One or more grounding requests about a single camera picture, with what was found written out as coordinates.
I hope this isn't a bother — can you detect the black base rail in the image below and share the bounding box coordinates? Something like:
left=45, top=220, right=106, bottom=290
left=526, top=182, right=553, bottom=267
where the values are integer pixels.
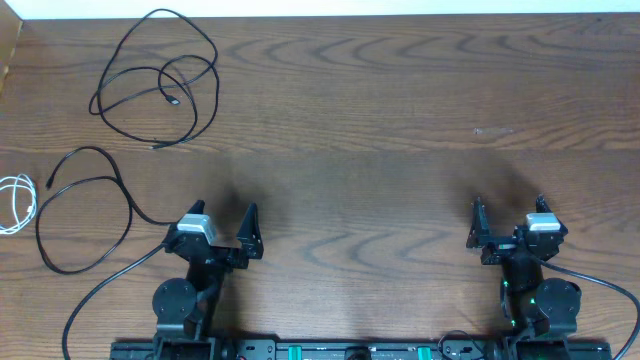
left=109, top=338, right=612, bottom=360

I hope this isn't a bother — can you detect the white usb cable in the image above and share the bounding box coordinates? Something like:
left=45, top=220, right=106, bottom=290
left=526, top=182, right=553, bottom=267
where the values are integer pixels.
left=0, top=173, right=39, bottom=236

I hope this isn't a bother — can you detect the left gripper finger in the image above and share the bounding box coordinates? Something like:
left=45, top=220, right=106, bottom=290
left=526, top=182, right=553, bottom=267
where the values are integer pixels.
left=175, top=200, right=206, bottom=234
left=236, top=203, right=263, bottom=250

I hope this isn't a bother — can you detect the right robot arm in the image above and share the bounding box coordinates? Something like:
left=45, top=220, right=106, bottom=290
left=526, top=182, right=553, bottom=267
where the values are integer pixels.
left=466, top=196, right=582, bottom=359

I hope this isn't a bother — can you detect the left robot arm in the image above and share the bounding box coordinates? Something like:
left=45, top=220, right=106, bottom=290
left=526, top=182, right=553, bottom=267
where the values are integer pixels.
left=152, top=200, right=264, bottom=359

